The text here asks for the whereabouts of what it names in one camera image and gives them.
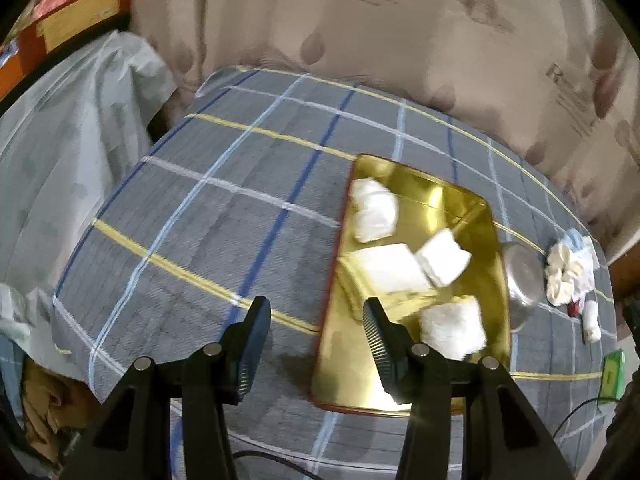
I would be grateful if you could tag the white thick cloth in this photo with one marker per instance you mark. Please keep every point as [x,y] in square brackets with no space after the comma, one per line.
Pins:
[442,257]

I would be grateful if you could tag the green packet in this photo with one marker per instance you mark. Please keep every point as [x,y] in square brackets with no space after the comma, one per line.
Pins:
[612,375]

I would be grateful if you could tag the orange cardboard box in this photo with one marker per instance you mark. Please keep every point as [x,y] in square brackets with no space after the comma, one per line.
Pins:
[75,25]

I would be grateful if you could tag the red and gold tin box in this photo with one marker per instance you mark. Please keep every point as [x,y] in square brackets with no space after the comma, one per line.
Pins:
[440,205]

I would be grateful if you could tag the pale translucent sheet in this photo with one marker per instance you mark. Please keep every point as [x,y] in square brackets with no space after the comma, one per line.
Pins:
[75,160]

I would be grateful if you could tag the white fluffy sock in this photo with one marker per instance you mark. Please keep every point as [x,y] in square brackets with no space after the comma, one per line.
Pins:
[372,210]

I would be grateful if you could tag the cream satin scrunchie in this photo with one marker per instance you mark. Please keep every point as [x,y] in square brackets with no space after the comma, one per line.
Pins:
[557,275]

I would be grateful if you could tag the grey plaid blanket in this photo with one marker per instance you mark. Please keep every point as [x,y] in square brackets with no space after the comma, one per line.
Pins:
[225,210]

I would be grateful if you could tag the red and white cloth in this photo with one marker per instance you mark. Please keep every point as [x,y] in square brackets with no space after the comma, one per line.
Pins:
[575,307]

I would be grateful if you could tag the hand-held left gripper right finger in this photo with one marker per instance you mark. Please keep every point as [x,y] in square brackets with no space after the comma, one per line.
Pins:
[380,345]

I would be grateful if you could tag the white patterned cloth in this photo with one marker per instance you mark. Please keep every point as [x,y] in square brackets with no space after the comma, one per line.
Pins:
[586,270]

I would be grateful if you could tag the white yellow-trimmed sock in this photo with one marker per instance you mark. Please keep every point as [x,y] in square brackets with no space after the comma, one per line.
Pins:
[452,330]

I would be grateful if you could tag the brown cloth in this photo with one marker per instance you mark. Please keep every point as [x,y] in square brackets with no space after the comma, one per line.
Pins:
[50,400]

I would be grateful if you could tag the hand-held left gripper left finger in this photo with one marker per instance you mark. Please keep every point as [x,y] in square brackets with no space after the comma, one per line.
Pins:
[252,345]

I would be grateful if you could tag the steel bowl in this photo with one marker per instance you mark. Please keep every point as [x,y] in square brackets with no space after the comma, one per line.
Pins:
[522,280]

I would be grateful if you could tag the beige leaf-print curtain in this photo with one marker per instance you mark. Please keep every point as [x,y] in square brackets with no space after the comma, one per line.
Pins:
[400,35]

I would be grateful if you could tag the small rolled white sock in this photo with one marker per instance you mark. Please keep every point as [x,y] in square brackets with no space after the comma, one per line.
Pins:
[592,322]

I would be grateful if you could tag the light blue cloth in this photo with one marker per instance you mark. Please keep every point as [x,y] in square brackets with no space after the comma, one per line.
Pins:
[575,239]

